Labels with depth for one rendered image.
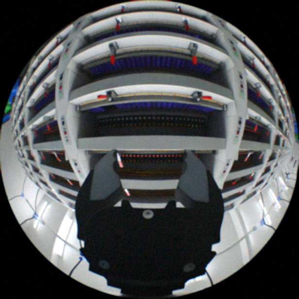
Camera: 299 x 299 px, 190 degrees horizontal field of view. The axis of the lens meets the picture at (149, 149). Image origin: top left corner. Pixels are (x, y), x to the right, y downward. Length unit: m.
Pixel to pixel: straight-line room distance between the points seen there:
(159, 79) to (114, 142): 0.24
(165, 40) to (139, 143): 0.38
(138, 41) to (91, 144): 0.41
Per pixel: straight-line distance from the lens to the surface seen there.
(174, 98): 0.33
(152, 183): 0.42
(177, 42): 0.39
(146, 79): 0.29
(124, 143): 0.32
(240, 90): 0.45
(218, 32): 0.60
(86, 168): 0.49
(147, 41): 0.38
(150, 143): 0.31
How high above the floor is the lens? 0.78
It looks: 28 degrees up
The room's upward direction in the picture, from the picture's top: 179 degrees clockwise
